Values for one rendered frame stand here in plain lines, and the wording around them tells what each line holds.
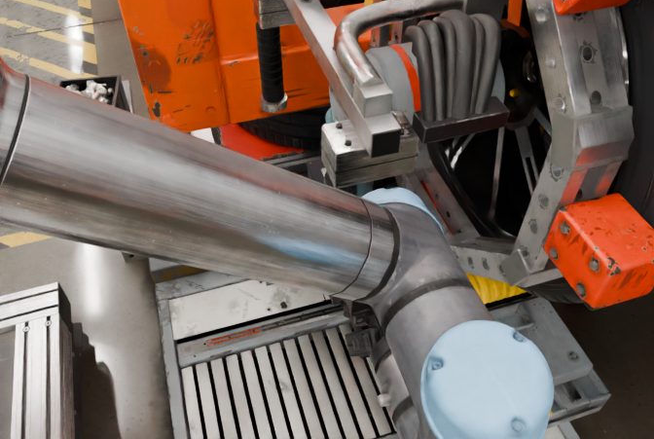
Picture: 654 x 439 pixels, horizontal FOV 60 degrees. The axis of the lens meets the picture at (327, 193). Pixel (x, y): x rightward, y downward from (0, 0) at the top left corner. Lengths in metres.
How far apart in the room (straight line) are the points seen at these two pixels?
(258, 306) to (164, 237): 1.19
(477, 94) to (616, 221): 0.20
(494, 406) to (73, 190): 0.25
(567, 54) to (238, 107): 0.82
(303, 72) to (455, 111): 0.74
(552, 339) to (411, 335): 0.97
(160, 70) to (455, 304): 0.90
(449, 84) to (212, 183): 0.30
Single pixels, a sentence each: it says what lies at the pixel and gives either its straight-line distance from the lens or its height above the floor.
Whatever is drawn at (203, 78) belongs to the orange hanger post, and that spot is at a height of 0.65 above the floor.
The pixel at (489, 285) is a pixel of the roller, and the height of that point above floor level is 0.53.
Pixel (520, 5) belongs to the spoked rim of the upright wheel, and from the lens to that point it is 0.84.
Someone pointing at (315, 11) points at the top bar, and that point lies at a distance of 0.72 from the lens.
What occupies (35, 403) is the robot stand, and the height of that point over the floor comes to 0.23.
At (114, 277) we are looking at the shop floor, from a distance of 1.74.
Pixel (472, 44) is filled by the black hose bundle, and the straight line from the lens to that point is 0.57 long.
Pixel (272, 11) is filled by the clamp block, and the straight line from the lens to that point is 0.84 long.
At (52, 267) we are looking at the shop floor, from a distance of 1.83.
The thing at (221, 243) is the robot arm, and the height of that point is 1.07.
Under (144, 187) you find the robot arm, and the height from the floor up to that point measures 1.11.
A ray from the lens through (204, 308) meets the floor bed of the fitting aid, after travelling 1.51.
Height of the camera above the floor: 1.31
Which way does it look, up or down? 45 degrees down
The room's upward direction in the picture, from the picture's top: straight up
